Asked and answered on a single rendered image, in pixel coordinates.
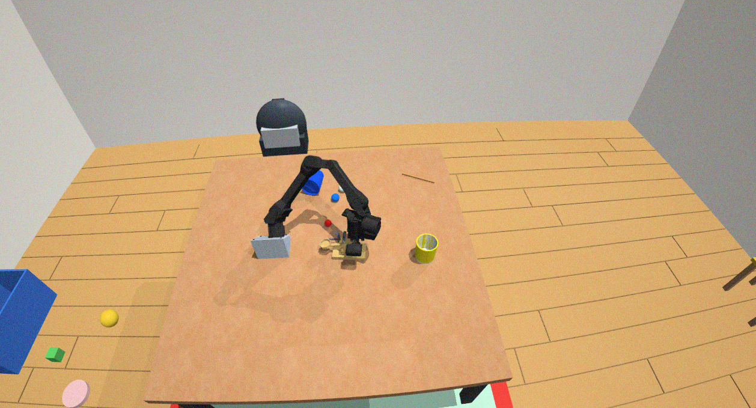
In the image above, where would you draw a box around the blue rounded cylinder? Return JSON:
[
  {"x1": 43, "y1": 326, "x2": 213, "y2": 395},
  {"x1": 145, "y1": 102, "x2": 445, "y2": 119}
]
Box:
[{"x1": 302, "y1": 170, "x2": 324, "y2": 195}]

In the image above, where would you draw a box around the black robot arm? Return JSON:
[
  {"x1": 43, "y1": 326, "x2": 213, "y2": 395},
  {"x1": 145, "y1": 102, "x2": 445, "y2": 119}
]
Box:
[{"x1": 264, "y1": 155, "x2": 381, "y2": 241}]

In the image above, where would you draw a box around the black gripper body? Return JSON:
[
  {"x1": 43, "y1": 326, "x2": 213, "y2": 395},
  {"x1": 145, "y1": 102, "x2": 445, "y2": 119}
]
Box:
[{"x1": 346, "y1": 226, "x2": 362, "y2": 256}]

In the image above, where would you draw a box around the yellow cup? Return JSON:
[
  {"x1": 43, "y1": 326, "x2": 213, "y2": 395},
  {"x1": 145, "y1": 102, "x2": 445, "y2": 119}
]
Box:
[{"x1": 415, "y1": 234, "x2": 439, "y2": 264}]

